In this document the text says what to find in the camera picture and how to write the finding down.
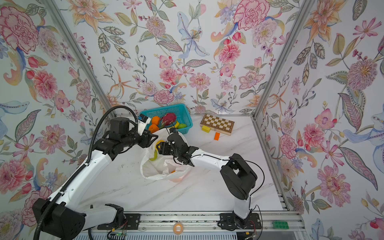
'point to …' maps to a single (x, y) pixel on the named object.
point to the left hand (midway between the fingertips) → (154, 134)
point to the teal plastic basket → (180, 110)
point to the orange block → (217, 136)
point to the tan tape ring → (174, 228)
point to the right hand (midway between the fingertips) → (160, 145)
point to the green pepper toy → (155, 157)
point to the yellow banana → (176, 125)
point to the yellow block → (205, 128)
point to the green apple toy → (182, 125)
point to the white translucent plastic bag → (156, 165)
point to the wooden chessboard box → (218, 124)
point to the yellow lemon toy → (157, 143)
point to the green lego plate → (283, 225)
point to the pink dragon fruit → (169, 118)
